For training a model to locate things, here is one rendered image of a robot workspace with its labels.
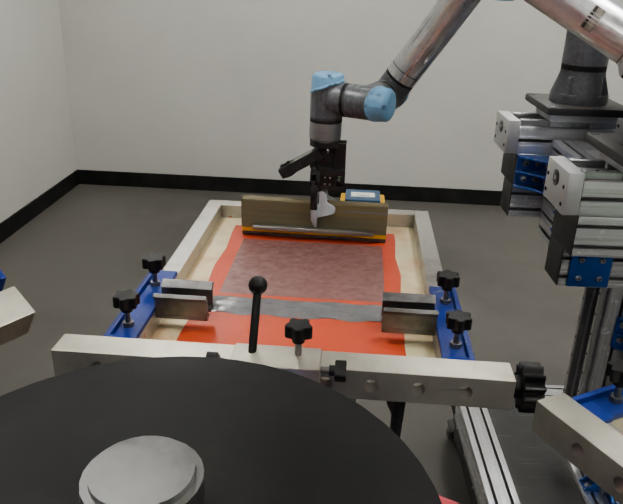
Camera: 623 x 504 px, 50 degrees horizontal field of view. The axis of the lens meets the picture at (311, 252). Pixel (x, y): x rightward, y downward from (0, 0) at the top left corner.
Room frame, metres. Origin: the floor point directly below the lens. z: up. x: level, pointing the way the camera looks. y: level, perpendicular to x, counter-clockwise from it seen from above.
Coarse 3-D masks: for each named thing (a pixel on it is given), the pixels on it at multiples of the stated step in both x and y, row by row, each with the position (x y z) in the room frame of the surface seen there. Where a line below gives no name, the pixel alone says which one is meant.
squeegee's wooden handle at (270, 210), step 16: (256, 208) 1.55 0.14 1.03; (272, 208) 1.55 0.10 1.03; (288, 208) 1.55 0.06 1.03; (304, 208) 1.54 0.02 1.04; (336, 208) 1.54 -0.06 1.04; (352, 208) 1.53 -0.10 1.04; (368, 208) 1.53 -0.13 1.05; (384, 208) 1.53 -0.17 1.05; (272, 224) 1.55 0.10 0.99; (288, 224) 1.55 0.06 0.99; (304, 224) 1.54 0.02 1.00; (320, 224) 1.54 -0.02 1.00; (336, 224) 1.54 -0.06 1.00; (352, 224) 1.53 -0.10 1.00; (368, 224) 1.53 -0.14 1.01; (384, 224) 1.53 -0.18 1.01
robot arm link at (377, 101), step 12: (348, 84) 1.52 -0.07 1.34; (372, 84) 1.53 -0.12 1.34; (384, 84) 1.55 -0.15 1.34; (348, 96) 1.49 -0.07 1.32; (360, 96) 1.48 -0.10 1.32; (372, 96) 1.47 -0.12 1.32; (384, 96) 1.47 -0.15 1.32; (348, 108) 1.49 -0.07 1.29; (360, 108) 1.48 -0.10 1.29; (372, 108) 1.47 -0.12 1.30; (384, 108) 1.46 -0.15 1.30; (372, 120) 1.49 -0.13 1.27; (384, 120) 1.47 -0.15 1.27
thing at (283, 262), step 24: (240, 240) 1.53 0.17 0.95; (264, 240) 1.53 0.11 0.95; (288, 240) 1.54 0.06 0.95; (312, 240) 1.54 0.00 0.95; (216, 264) 1.38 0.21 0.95; (240, 264) 1.38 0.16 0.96; (264, 264) 1.39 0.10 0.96; (288, 264) 1.39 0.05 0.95; (216, 288) 1.26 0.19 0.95; (240, 288) 1.26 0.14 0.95; (288, 288) 1.27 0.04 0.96; (216, 312) 1.16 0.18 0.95; (192, 336) 1.06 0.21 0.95; (216, 336) 1.06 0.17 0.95; (240, 336) 1.07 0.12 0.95; (264, 336) 1.07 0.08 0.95
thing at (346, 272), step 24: (336, 240) 1.55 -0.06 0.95; (312, 264) 1.40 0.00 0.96; (336, 264) 1.40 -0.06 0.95; (360, 264) 1.41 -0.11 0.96; (384, 264) 1.41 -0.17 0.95; (312, 288) 1.27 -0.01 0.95; (336, 288) 1.28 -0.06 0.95; (360, 288) 1.28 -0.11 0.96; (384, 288) 1.28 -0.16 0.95; (312, 336) 1.08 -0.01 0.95; (336, 336) 1.08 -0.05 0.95; (360, 336) 1.08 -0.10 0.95; (384, 336) 1.08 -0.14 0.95
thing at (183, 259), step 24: (216, 216) 1.63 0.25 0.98; (240, 216) 1.68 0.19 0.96; (408, 216) 1.65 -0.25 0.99; (192, 240) 1.43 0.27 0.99; (432, 240) 1.48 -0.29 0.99; (168, 264) 1.29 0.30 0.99; (192, 264) 1.36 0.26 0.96; (432, 264) 1.34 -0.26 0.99; (144, 336) 1.02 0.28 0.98; (432, 336) 1.09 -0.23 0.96
